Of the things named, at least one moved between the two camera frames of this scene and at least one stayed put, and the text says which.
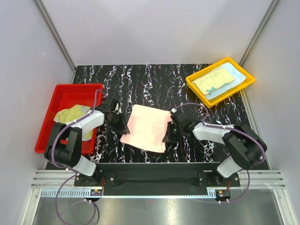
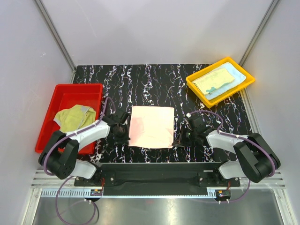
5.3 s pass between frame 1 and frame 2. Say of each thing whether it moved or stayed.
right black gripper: moved
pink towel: stayed
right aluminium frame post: stayed
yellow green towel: stayed
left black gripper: moved
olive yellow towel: stayed
